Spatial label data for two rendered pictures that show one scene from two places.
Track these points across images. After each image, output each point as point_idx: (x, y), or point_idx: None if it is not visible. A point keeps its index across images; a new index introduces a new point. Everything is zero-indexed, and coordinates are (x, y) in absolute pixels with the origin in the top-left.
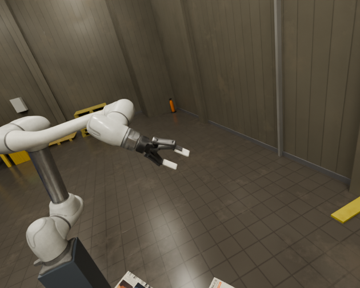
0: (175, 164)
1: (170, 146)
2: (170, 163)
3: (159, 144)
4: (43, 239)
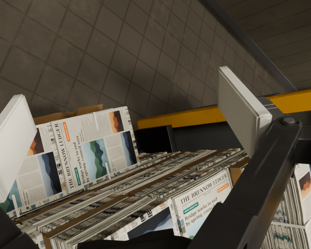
0: (21, 107)
1: (289, 175)
2: (12, 136)
3: (250, 246)
4: None
